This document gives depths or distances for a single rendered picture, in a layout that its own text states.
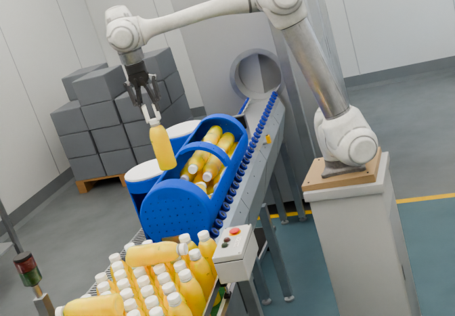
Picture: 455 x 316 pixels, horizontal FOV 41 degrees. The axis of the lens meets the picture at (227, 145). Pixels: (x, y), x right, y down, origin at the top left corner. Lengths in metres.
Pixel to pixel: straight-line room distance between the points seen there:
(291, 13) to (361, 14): 5.15
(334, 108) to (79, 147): 4.55
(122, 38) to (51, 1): 5.73
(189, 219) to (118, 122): 3.86
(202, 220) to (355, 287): 0.74
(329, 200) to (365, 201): 0.14
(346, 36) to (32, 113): 3.67
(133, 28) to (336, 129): 0.80
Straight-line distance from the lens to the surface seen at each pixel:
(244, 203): 2.84
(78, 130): 6.41
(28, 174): 6.77
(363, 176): 2.41
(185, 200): 2.31
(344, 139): 2.20
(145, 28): 2.10
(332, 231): 2.53
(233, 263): 1.96
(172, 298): 1.83
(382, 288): 2.65
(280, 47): 3.49
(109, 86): 6.08
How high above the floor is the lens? 2.00
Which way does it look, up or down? 18 degrees down
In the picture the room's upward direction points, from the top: 17 degrees counter-clockwise
